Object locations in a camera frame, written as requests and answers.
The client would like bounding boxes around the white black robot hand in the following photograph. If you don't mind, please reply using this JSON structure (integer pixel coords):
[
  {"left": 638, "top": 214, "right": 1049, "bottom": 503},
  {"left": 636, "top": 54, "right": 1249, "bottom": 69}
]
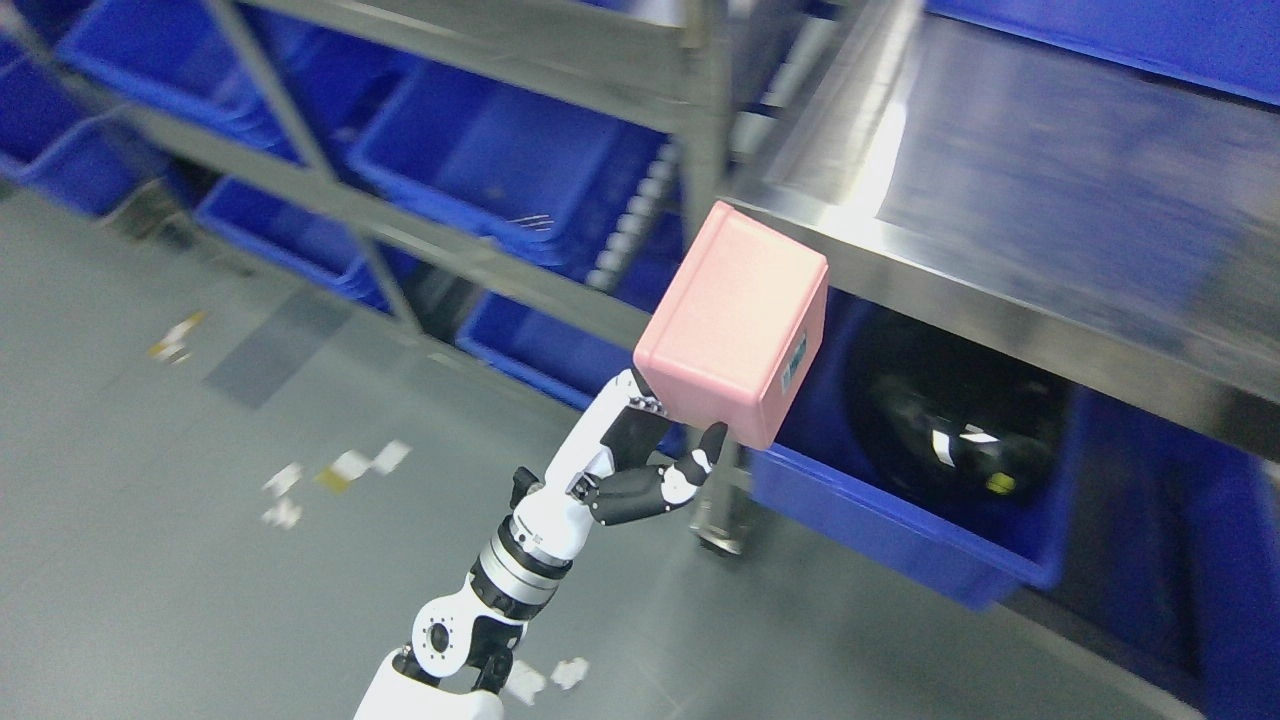
[{"left": 509, "top": 368, "right": 728, "bottom": 565}]

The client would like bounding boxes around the black glossy helmet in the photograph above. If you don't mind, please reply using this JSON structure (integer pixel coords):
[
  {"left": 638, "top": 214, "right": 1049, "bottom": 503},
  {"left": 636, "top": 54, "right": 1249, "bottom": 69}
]
[{"left": 845, "top": 309, "right": 1073, "bottom": 506}]

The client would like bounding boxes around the cart caster wheel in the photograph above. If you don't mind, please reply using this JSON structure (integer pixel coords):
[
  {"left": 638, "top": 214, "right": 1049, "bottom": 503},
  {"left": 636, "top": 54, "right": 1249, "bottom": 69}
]
[{"left": 690, "top": 468, "right": 755, "bottom": 556}]

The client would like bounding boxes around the blue bin upper left shelf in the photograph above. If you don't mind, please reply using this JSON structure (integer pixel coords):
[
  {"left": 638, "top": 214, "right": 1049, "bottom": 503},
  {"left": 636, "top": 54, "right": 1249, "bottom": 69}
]
[{"left": 346, "top": 61, "right": 666, "bottom": 281}]

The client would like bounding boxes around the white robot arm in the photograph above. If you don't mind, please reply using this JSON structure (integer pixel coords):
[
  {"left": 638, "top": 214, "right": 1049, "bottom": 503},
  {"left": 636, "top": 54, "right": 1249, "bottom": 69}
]
[{"left": 355, "top": 514, "right": 573, "bottom": 719}]

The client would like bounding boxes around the blue bin shelf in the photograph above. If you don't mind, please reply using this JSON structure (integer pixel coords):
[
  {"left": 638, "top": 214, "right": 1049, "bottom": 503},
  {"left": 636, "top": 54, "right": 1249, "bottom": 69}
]
[
  {"left": 346, "top": 61, "right": 666, "bottom": 281},
  {"left": 454, "top": 293, "right": 631, "bottom": 411}
]

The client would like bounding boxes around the steel table cart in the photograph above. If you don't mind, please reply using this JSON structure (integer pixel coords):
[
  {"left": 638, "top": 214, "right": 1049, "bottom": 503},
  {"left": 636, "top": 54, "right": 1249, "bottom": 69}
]
[{"left": 716, "top": 3, "right": 1279, "bottom": 719}]

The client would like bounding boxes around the pink plastic storage box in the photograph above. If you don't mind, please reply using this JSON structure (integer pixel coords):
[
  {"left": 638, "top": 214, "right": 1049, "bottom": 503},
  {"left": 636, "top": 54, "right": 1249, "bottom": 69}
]
[{"left": 634, "top": 201, "right": 829, "bottom": 450}]

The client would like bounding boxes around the blue bin with helmet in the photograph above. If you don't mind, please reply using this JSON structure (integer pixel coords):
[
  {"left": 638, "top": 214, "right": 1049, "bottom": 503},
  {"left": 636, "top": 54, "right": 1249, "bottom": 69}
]
[{"left": 750, "top": 291, "right": 1092, "bottom": 609}]

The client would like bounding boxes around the blue bin lower left shelf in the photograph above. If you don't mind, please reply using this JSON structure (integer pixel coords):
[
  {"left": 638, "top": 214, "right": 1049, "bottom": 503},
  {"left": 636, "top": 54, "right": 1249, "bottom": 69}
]
[{"left": 454, "top": 293, "right": 631, "bottom": 411}]

